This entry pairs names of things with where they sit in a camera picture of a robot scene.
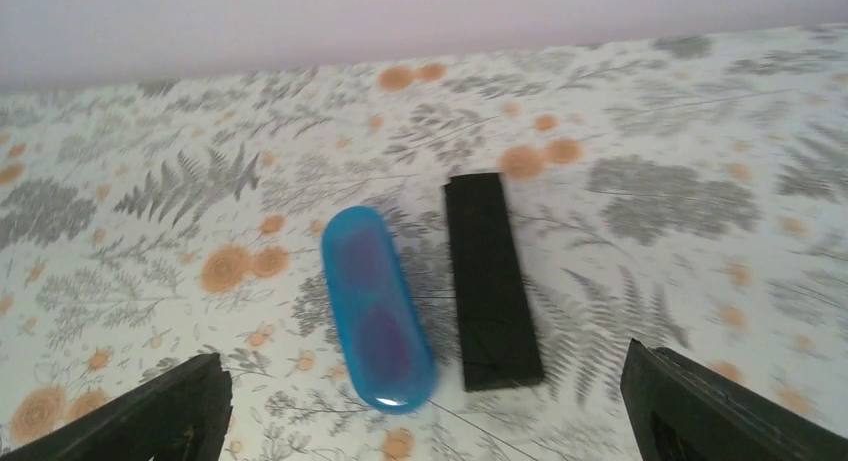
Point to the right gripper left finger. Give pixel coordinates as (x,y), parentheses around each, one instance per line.
(183,414)

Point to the floral table mat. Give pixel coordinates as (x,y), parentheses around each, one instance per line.
(690,192)

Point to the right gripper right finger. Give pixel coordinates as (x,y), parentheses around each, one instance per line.
(679,409)

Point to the black glasses pouch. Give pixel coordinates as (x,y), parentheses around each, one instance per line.
(496,331)

